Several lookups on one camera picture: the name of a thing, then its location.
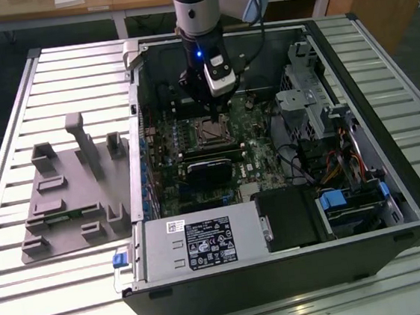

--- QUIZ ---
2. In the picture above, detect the metal socket cover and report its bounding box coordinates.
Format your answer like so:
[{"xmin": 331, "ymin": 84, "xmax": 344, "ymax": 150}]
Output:
[{"xmin": 191, "ymin": 113, "xmax": 234, "ymax": 148}]

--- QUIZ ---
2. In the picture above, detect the silver topped CPU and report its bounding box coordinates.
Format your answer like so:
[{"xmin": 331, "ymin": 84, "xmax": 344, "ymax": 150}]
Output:
[{"xmin": 200, "ymin": 121, "xmax": 227, "ymax": 141}]

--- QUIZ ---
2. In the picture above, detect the RAM slot with black clips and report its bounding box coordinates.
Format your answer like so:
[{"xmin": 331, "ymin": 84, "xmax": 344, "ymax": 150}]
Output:
[
  {"xmin": 183, "ymin": 150, "xmax": 242, "ymax": 162},
  {"xmin": 185, "ymin": 144, "xmax": 243, "ymax": 156}
]

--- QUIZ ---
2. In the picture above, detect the RAM slot with white clips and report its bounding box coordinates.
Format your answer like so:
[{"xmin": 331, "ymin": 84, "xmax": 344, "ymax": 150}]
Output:
[
  {"xmin": 184, "ymin": 147, "xmax": 243, "ymax": 159},
  {"xmin": 182, "ymin": 153, "xmax": 242, "ymax": 166}
]

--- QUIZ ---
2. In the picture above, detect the silver drive cage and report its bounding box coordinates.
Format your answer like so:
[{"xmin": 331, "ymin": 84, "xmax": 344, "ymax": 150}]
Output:
[{"xmin": 269, "ymin": 36, "xmax": 355, "ymax": 144}]

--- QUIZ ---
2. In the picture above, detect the black graphics card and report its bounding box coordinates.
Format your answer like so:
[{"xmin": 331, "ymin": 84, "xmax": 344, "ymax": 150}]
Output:
[{"xmin": 184, "ymin": 156, "xmax": 236, "ymax": 189}]

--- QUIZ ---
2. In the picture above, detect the green motherboard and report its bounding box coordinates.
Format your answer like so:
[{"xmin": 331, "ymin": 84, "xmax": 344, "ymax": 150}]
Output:
[{"xmin": 140, "ymin": 89, "xmax": 294, "ymax": 221}]

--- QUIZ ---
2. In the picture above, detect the silver chipset heatsink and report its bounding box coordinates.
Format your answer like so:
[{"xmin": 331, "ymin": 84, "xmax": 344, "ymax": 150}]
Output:
[{"xmin": 238, "ymin": 182, "xmax": 262, "ymax": 199}]

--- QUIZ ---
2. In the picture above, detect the grey parts rack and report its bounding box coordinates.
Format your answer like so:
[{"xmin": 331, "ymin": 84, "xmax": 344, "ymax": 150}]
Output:
[{"xmin": 6, "ymin": 108, "xmax": 142, "ymax": 265}]

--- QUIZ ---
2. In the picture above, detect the black plastic bay box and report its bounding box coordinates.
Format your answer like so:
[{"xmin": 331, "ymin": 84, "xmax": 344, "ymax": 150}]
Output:
[{"xmin": 250, "ymin": 185, "xmax": 329, "ymax": 255}]

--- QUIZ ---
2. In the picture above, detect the silver power supply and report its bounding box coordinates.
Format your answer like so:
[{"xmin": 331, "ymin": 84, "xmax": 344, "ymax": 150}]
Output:
[{"xmin": 138, "ymin": 200, "xmax": 274, "ymax": 285}]

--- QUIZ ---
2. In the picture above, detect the blue disk carrier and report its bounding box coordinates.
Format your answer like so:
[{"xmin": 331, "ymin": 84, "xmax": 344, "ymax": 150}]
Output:
[{"xmin": 315, "ymin": 181, "xmax": 406, "ymax": 238}]

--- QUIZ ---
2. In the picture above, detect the blue plastic latch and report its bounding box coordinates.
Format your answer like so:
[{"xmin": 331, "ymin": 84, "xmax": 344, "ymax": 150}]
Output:
[{"xmin": 112, "ymin": 250, "xmax": 129, "ymax": 269}]

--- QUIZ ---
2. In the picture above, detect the black PC case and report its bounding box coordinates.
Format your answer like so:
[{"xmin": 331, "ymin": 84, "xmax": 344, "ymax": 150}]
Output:
[{"xmin": 94, "ymin": 5, "xmax": 420, "ymax": 315}]

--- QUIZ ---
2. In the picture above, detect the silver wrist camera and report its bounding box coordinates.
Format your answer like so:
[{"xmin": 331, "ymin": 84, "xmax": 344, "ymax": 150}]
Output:
[{"xmin": 201, "ymin": 52, "xmax": 236, "ymax": 100}]

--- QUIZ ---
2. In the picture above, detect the black looped wire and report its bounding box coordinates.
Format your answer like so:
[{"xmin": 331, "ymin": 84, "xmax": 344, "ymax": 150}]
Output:
[{"xmin": 274, "ymin": 141, "xmax": 318, "ymax": 191}]

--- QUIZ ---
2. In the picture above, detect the yellow wire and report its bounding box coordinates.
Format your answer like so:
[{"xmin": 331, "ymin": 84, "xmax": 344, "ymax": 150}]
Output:
[{"xmin": 316, "ymin": 150, "xmax": 349, "ymax": 188}]

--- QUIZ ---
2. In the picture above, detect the orange wire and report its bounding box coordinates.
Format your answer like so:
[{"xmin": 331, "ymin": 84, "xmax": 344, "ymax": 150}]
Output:
[{"xmin": 348, "ymin": 152, "xmax": 368, "ymax": 185}]

